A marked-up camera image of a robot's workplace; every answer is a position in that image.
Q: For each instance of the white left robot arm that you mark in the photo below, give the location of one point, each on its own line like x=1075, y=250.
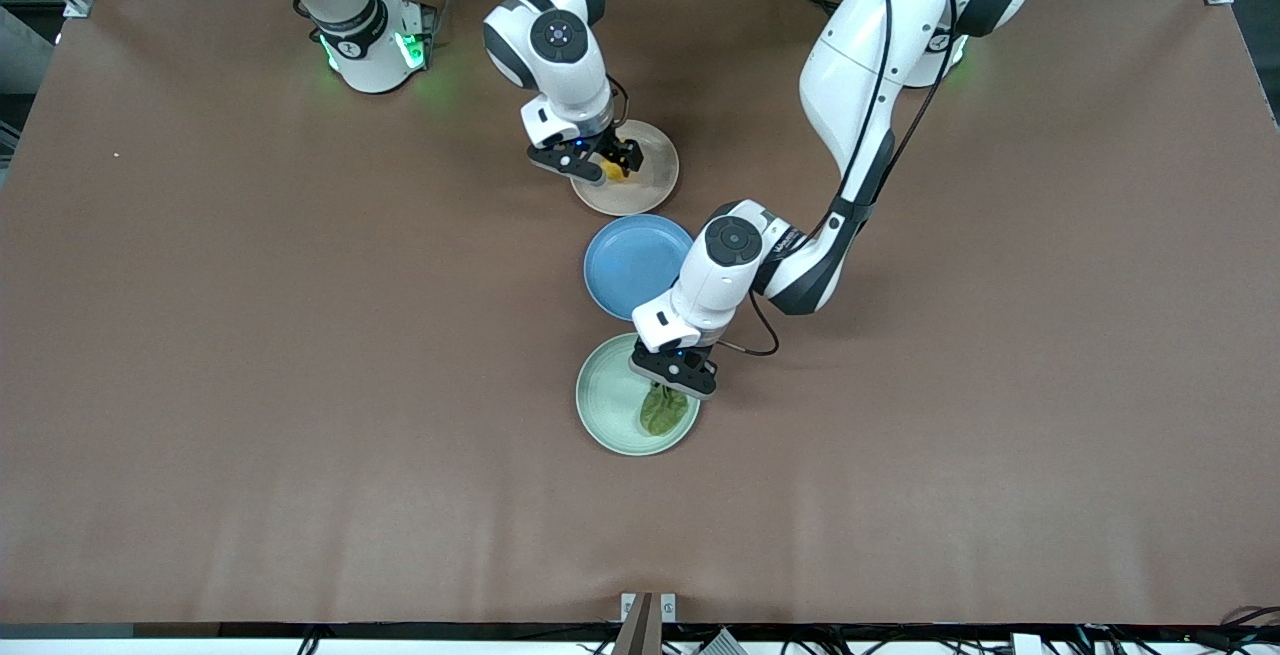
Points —
x=850, y=65

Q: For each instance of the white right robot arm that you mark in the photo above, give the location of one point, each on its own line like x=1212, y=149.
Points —
x=350, y=15

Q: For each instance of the green lettuce leaf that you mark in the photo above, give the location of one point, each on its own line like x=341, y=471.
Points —
x=662, y=415

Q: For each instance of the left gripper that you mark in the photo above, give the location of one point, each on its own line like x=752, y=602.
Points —
x=695, y=358

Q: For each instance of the blue round plate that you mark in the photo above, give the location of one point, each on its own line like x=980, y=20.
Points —
x=630, y=265

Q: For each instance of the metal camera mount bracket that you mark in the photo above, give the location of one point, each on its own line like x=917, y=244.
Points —
x=648, y=620

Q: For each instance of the beige round plate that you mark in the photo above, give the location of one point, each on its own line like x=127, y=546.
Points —
x=650, y=190

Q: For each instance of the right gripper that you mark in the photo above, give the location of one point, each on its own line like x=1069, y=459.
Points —
x=612, y=146

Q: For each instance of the pale green round plate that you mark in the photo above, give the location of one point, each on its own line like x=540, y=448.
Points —
x=610, y=405

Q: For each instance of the yellow lemon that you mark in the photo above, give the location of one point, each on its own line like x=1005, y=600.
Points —
x=612, y=171

